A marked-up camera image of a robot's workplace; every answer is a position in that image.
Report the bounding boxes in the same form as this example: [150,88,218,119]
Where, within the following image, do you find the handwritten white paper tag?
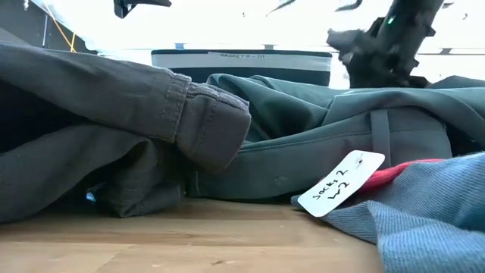
[297,149,386,218]

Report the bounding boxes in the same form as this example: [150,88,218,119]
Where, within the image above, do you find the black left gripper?
[113,0,172,19]

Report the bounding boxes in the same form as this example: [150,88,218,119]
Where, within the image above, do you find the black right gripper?
[326,28,431,89]

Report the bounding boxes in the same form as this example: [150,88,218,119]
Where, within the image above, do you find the navy white striped fabric basket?
[150,48,333,87]

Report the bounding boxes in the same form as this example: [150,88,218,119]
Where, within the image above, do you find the yellow cable with connector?
[41,0,78,53]

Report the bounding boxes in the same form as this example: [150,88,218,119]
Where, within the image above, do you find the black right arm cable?
[334,0,364,12]

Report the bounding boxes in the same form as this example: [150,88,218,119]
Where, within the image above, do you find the dark grey garment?
[0,40,253,224]

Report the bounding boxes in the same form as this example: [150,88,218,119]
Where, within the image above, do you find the light blue knit sock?
[290,151,485,273]

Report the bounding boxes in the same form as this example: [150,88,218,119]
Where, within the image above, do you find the grey-green trousers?
[185,73,485,202]

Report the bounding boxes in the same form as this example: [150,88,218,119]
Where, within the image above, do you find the red sock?
[355,158,445,194]

